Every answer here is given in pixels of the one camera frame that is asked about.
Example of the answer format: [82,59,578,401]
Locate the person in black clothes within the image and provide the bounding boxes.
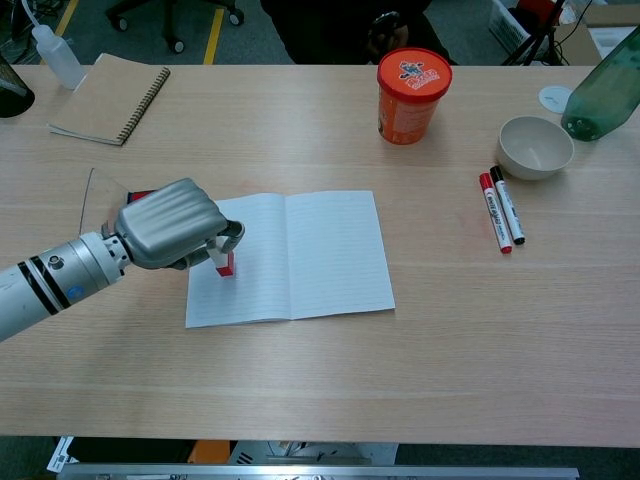
[259,0,459,66]

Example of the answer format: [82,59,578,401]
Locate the black office chair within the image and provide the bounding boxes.
[104,0,246,55]

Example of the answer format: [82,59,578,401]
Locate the red whiteboard marker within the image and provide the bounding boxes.
[479,172,514,256]

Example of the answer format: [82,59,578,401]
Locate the red white stamp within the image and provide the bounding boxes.
[208,244,236,279]

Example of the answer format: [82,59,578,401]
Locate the black tripod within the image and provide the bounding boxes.
[501,0,571,67]

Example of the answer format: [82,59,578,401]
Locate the black mesh pen holder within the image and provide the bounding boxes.
[0,49,36,120]

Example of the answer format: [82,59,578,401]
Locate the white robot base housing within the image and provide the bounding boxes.
[229,440,400,466]

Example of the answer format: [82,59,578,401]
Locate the aluminium rail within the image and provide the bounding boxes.
[56,463,580,480]

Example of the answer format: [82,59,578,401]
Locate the kraft spiral notebook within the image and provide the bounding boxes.
[48,52,172,148]

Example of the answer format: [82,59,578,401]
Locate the open white lined notebook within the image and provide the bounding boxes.
[184,189,397,330]

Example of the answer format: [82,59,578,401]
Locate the brown cardboard box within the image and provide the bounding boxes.
[552,3,640,66]

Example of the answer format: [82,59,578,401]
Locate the transparent ink pad lid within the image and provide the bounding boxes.
[78,167,132,236]

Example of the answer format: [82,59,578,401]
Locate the green plastic bottle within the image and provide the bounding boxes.
[560,24,640,143]

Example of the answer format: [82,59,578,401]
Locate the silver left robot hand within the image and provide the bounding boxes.
[114,178,246,271]

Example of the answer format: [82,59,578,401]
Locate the orange lidded canister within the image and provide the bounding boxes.
[376,47,454,146]

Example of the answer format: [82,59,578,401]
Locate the black whiteboard marker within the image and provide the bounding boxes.
[489,165,527,246]

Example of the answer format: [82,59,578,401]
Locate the beige bowl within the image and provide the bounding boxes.
[496,115,576,182]

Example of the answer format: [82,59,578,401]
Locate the orange box under table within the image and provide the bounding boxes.
[189,439,232,465]

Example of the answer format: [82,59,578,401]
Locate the white squeeze bottle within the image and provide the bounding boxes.
[19,0,87,91]

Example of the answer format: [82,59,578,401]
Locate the white round disc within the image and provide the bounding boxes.
[538,84,573,114]

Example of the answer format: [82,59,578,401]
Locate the white plastic crate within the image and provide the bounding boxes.
[488,0,534,51]

